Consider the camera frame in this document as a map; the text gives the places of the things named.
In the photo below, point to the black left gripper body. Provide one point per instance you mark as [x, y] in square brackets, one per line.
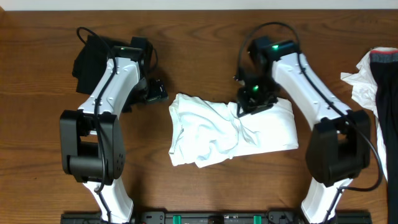
[147, 91]

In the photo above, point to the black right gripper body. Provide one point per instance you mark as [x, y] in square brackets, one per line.
[260, 96]

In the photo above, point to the white printed t-shirt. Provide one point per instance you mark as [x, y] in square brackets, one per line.
[207, 133]

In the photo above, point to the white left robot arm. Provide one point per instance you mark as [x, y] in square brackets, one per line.
[91, 139]

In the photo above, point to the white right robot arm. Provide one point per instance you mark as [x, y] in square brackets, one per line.
[339, 147]

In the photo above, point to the black folded cloth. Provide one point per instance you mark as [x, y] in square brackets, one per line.
[90, 64]

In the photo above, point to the white crumpled garment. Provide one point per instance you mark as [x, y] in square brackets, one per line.
[364, 93]

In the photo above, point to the dark navy striped garment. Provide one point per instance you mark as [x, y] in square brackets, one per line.
[383, 66]

